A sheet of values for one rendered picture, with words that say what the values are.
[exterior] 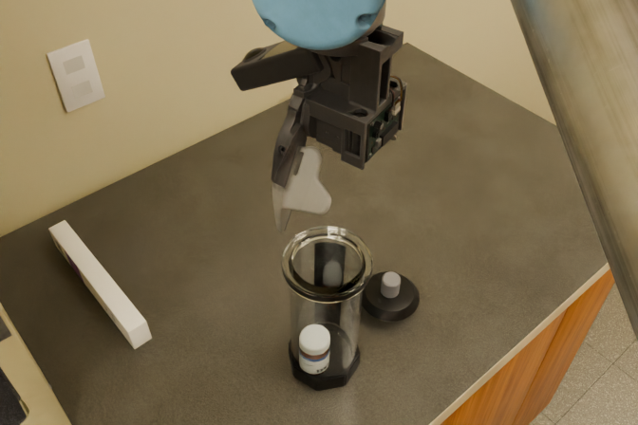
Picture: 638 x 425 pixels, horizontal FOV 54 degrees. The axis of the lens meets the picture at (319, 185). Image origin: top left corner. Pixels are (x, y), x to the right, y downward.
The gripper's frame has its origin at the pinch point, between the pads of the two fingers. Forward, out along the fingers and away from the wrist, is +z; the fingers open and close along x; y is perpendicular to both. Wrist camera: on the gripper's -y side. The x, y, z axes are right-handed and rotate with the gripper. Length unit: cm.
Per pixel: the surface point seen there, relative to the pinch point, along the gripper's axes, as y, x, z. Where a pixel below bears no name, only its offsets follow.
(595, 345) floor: 37, 100, 129
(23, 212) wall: -60, -6, 34
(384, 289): 3.0, 12.5, 29.6
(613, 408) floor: 48, 82, 129
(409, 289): 5.6, 15.7, 31.2
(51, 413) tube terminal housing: -21.2, -28.2, 29.0
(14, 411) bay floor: -23.8, -30.9, 27.0
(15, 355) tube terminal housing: -21.2, -28.1, 15.4
